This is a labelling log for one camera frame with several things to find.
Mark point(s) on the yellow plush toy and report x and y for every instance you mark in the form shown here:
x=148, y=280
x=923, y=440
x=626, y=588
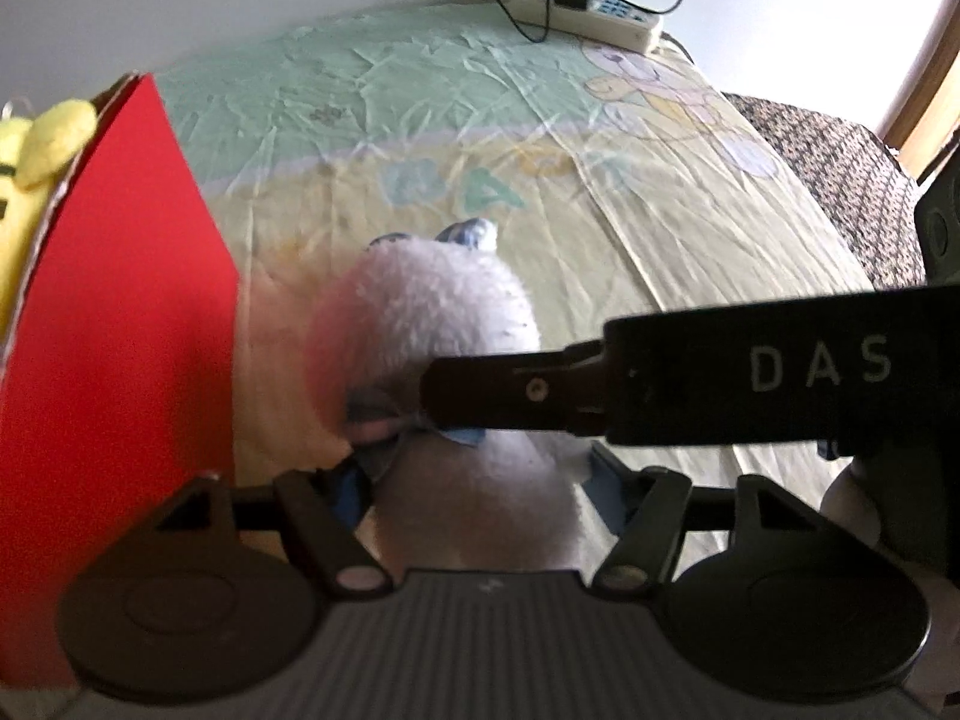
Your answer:
x=56, y=135

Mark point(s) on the pale pink plush toy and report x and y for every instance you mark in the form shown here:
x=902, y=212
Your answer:
x=435, y=300

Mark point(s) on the green printed bed sheet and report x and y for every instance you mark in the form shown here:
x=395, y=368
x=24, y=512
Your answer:
x=525, y=127

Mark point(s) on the red cardboard box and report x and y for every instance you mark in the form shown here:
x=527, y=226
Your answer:
x=112, y=315

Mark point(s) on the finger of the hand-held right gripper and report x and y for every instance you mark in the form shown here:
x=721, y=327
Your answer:
x=495, y=390

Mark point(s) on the wooden frame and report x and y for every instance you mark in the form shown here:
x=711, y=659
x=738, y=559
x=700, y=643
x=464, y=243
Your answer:
x=930, y=90

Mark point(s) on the white power strip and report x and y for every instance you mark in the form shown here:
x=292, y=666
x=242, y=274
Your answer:
x=615, y=22

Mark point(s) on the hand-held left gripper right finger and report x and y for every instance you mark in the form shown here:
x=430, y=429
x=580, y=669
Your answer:
x=613, y=499

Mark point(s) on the dark speckled blanket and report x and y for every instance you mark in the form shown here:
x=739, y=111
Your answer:
x=825, y=165

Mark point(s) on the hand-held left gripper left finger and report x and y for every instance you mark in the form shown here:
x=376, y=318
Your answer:
x=346, y=491

